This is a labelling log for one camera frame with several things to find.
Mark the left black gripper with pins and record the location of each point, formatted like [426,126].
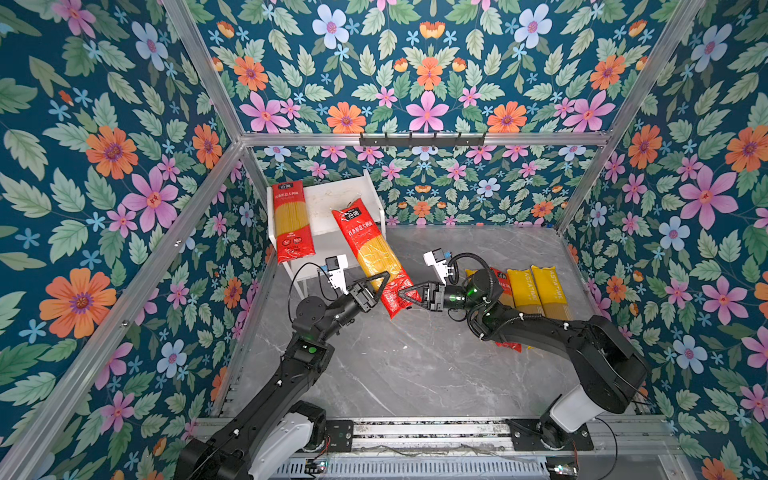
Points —
[358,291]

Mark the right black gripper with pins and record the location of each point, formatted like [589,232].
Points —
[435,296]

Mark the red spaghetti bag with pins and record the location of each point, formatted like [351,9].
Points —
[506,298]
[372,252]
[292,229]

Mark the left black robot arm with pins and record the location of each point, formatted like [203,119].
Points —
[276,423]

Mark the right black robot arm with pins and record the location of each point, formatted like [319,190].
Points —
[609,369]

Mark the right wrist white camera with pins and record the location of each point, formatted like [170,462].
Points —
[438,260]

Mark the wrist white camera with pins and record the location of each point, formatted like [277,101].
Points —
[438,260]
[335,267]

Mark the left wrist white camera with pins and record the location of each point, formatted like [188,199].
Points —
[335,267]

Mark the black wall hook rail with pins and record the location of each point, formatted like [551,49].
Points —
[439,140]

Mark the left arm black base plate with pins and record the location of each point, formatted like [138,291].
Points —
[338,436]

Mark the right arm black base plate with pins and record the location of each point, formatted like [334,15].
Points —
[530,434]

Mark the aluminium front rail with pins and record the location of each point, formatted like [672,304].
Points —
[611,434]

